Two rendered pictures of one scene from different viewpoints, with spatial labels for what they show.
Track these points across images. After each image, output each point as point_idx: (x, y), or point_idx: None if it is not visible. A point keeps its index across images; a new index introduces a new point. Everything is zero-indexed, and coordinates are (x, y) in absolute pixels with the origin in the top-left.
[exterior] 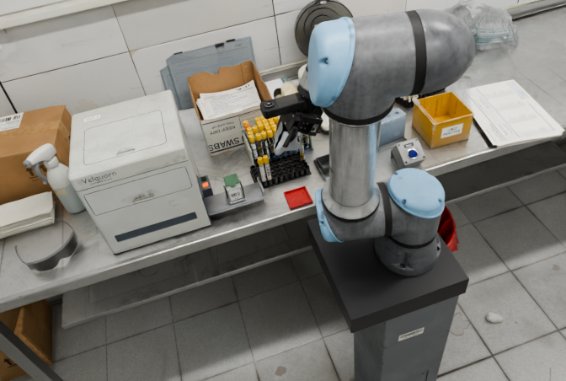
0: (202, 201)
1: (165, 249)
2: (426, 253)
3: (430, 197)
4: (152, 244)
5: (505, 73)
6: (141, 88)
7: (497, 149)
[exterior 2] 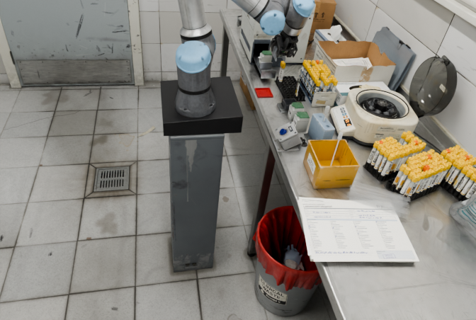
0: (252, 44)
1: (238, 51)
2: (178, 94)
3: (182, 52)
4: (242, 48)
5: (439, 266)
6: (366, 33)
7: (297, 204)
